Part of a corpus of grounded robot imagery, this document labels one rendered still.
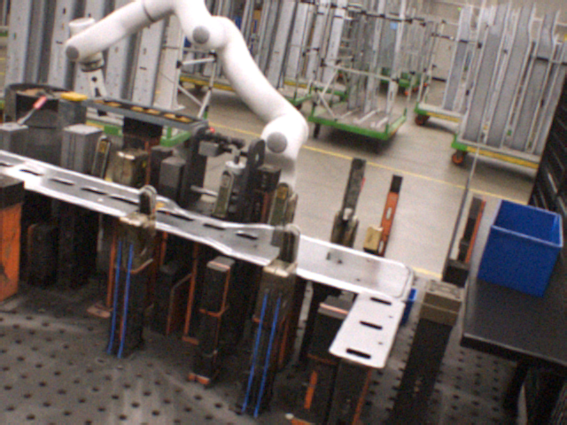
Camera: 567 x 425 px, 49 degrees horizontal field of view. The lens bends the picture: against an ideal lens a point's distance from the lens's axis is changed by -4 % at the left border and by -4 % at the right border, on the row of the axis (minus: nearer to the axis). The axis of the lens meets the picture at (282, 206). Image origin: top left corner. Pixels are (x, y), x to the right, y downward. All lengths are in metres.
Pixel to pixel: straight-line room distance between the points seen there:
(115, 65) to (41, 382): 4.78
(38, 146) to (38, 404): 3.15
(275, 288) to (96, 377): 0.47
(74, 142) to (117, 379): 0.71
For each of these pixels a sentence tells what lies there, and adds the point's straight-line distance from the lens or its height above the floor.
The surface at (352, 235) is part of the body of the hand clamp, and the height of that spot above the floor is 1.03.
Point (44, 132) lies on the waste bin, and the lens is 4.39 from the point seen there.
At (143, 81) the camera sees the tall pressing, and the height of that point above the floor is 0.65.
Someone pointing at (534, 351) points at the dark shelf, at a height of 1.03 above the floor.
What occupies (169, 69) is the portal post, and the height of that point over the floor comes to 0.49.
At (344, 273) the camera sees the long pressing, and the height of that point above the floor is 1.00.
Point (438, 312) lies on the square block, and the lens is 1.31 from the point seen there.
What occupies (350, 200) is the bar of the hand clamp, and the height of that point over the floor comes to 1.11.
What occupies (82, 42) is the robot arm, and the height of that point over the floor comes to 1.33.
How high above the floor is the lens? 1.55
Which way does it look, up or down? 18 degrees down
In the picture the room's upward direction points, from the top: 11 degrees clockwise
